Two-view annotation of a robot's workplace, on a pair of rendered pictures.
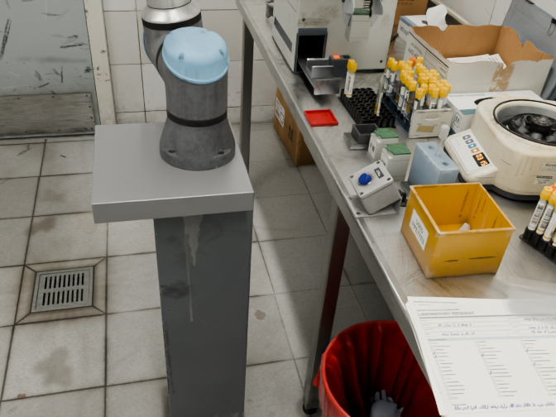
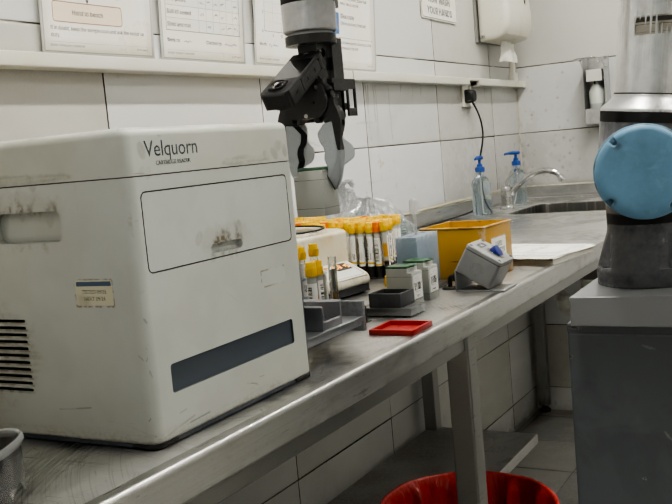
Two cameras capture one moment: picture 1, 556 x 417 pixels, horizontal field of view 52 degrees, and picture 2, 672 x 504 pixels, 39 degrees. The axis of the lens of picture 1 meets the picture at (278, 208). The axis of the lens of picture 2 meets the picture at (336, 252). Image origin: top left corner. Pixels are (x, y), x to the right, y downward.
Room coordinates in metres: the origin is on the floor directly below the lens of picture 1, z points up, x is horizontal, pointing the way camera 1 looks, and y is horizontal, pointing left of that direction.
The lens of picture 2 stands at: (2.24, 0.80, 1.14)
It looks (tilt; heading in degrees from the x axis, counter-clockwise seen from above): 6 degrees down; 225
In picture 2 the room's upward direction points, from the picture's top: 5 degrees counter-clockwise
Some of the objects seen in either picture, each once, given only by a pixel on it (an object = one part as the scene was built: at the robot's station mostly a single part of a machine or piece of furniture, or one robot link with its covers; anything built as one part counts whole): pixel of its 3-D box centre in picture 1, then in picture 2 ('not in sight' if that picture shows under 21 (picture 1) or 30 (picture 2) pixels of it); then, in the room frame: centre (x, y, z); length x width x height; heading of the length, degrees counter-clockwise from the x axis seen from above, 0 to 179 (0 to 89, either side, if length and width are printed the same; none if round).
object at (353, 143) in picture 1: (366, 136); (391, 302); (1.15, -0.19, 0.89); 0.09 x 0.05 x 0.04; 104
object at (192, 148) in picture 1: (197, 128); (651, 244); (0.99, 0.17, 0.97); 0.15 x 0.15 x 0.10
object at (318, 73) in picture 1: (316, 68); (304, 326); (1.44, -0.07, 0.92); 0.21 x 0.07 x 0.05; 16
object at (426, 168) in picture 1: (431, 177); (418, 262); (0.95, -0.29, 0.92); 0.10 x 0.07 x 0.10; 17
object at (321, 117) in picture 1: (320, 117); (401, 327); (1.24, -0.09, 0.88); 0.07 x 0.07 x 0.01; 16
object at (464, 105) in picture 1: (498, 112); not in sight; (1.26, -0.51, 0.92); 0.24 x 0.12 x 0.10; 106
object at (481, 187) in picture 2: not in sight; (480, 185); (-0.36, -1.10, 0.97); 0.08 x 0.07 x 0.20; 19
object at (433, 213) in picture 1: (453, 229); (467, 249); (0.79, -0.31, 0.93); 0.13 x 0.13 x 0.10; 13
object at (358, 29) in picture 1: (357, 26); (317, 192); (1.32, -0.15, 1.08); 0.05 x 0.04 x 0.06; 103
